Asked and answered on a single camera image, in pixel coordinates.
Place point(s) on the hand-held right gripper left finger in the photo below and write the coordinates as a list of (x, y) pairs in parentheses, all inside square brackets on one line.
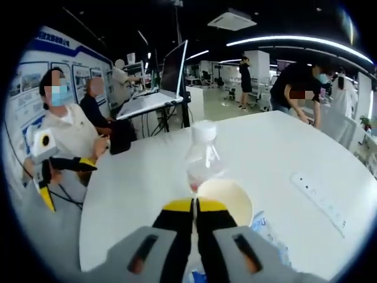
[(176, 236)]

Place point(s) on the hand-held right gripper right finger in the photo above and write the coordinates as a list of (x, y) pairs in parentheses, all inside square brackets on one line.
[(212, 236)]

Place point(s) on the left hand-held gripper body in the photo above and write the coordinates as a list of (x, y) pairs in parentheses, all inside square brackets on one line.
[(44, 150)]

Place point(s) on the cream paper cup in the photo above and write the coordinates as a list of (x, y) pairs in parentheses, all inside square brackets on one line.
[(229, 194)]

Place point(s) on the clear plastic bottle red label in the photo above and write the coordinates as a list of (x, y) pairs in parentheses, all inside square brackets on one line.
[(204, 159)]

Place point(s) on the person's left hand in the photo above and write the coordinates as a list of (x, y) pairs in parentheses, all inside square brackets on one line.
[(57, 177)]

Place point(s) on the black bag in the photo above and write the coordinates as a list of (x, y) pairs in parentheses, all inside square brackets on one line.
[(122, 137)]

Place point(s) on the white desk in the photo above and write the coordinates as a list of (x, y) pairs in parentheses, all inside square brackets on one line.
[(147, 101)]

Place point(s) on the table power socket strip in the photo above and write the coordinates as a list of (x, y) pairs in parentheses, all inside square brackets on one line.
[(319, 203)]

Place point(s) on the potted plant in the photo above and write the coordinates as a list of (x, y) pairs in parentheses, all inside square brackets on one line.
[(366, 122)]

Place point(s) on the long ceiling light strip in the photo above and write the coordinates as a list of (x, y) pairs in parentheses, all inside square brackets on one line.
[(294, 39)]

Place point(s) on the ceiling air vent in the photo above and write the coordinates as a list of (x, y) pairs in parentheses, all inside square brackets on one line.
[(232, 19)]

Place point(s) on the wall poster board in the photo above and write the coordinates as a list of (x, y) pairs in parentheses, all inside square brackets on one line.
[(32, 73)]

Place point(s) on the dark monitor white frame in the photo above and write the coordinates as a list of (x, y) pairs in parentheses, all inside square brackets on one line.
[(172, 70)]

